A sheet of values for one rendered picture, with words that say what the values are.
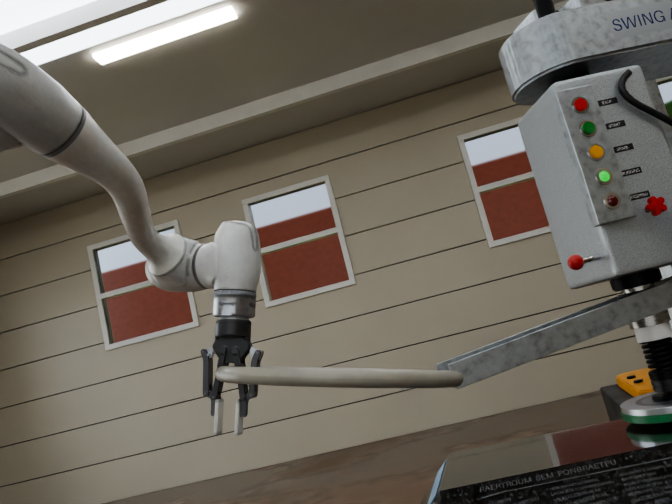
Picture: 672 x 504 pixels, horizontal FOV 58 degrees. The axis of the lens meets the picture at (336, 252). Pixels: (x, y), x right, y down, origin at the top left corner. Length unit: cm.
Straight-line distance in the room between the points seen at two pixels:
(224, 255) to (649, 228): 86
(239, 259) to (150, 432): 720
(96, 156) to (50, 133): 8
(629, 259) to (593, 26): 50
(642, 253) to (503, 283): 613
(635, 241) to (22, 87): 110
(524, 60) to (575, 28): 12
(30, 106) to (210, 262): 51
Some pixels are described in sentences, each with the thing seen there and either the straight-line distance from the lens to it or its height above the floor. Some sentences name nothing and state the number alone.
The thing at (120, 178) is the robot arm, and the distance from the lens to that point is 108.
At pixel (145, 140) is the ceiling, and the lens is 730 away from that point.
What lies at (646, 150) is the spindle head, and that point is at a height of 134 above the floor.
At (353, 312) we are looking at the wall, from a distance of 747.
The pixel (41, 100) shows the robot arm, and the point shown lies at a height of 154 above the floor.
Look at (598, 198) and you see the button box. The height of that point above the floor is 126.
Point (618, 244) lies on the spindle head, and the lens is 131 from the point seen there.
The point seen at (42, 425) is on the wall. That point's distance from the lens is 920.
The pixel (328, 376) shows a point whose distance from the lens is 100.
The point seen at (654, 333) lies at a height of 98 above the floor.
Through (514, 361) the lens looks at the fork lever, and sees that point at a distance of 125.
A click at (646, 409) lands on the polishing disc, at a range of 137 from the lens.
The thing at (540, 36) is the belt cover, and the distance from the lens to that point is 143.
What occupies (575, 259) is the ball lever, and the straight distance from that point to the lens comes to 129.
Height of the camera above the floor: 109
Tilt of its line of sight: 9 degrees up
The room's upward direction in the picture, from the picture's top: 14 degrees counter-clockwise
